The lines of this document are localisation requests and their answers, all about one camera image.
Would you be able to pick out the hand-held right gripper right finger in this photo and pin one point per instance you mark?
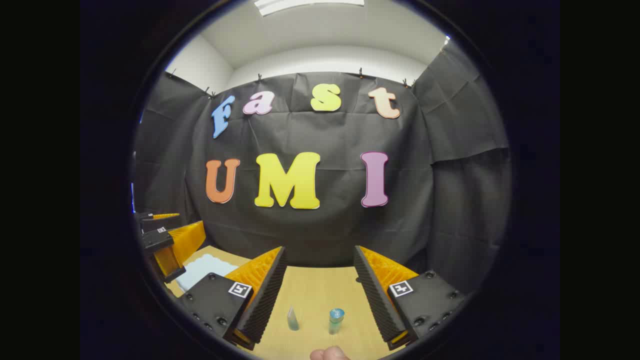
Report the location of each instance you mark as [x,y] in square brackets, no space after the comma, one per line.
[377,305]

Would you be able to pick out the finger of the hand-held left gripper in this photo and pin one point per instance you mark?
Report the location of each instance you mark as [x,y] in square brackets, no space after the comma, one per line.
[156,240]
[150,223]

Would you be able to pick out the white and blue cream tube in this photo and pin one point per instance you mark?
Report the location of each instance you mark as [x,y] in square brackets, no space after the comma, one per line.
[293,322]

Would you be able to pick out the blue capped clear bottle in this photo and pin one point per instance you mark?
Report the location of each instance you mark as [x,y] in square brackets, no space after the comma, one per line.
[336,320]

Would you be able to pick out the light blue suitcase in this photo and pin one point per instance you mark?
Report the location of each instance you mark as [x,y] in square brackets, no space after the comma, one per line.
[200,267]

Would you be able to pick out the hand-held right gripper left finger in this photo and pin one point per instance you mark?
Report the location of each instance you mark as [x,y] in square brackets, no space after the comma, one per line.
[260,305]

